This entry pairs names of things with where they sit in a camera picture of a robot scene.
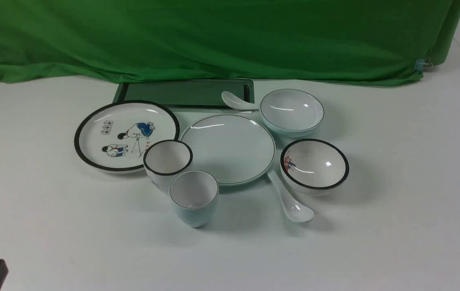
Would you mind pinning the pale blue cup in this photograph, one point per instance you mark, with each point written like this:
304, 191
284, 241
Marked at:
194, 196

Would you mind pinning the pale blue bowl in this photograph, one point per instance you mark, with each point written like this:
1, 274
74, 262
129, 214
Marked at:
291, 113

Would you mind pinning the black-rimmed illustrated bowl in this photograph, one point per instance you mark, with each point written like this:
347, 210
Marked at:
309, 165

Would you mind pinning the plain white ceramic spoon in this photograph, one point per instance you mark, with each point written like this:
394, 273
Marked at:
293, 209

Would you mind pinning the pale blue plain plate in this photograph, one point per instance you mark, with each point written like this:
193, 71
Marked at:
234, 149

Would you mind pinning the dark green rectangular tray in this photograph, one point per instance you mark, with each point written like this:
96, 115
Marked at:
200, 94

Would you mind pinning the black-rimmed white cup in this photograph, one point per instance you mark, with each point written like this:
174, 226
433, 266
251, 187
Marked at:
165, 160

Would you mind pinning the black-rimmed illustrated plate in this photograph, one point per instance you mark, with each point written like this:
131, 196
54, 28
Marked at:
115, 137

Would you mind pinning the green backdrop cloth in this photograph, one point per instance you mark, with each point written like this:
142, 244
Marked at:
362, 42

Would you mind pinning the blue binder clip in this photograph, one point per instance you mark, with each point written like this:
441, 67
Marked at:
423, 65

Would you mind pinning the white patterned-handle spoon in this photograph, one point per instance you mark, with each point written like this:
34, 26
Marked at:
232, 101

